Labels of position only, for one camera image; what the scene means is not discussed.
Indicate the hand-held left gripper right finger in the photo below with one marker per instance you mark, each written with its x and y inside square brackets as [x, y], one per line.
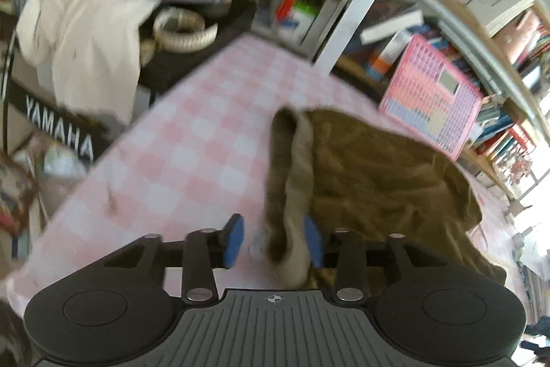
[313, 243]

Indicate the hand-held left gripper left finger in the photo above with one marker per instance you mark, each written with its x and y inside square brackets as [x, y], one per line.
[232, 243]

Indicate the pink printed desk mat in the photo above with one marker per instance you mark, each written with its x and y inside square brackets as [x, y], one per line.
[193, 135]

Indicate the pink learning tablet toy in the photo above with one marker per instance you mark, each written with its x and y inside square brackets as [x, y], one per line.
[429, 92]

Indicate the round metal tin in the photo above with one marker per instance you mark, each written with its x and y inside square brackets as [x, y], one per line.
[184, 29]

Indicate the patterned cloth bag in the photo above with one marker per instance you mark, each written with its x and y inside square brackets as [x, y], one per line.
[15, 195]

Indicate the white pen holder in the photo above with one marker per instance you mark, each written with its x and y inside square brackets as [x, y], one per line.
[296, 21]

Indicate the grey fuzzy cloth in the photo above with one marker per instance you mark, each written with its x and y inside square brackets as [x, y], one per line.
[13, 337]

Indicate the cream cloth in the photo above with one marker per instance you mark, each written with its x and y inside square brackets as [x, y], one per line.
[86, 31]

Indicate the wooden bookshelf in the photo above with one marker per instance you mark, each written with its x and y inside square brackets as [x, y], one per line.
[455, 21]

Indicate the row of assorted books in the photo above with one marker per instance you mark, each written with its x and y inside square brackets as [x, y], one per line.
[507, 31]

